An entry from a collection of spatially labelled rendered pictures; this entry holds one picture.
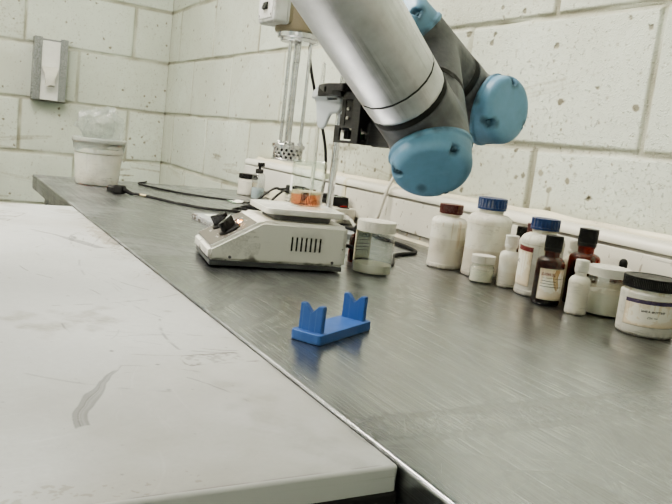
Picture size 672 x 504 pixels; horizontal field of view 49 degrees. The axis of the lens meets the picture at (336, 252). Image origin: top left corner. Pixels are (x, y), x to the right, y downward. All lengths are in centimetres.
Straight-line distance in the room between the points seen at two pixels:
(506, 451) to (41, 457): 29
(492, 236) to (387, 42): 64
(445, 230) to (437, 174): 57
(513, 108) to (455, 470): 46
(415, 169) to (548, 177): 69
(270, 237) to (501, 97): 39
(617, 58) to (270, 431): 93
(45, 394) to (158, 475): 14
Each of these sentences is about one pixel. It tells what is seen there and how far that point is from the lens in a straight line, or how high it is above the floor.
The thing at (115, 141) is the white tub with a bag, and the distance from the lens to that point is 204.
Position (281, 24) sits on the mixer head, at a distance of 149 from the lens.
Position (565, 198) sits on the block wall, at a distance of 130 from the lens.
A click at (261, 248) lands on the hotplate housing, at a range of 103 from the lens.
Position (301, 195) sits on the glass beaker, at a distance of 108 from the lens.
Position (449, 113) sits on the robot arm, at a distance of 67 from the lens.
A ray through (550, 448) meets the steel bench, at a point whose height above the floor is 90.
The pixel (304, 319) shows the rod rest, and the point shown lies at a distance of 70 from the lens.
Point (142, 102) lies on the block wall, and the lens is 349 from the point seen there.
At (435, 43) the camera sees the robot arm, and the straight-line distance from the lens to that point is 76.
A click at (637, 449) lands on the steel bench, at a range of 58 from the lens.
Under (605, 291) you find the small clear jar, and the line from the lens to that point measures 104.
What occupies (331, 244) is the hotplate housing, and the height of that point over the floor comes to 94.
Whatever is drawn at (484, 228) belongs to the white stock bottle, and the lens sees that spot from 119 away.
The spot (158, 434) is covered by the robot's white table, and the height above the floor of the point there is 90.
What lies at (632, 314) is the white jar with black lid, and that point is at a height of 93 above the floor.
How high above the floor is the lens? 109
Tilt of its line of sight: 8 degrees down
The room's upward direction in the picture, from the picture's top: 7 degrees clockwise
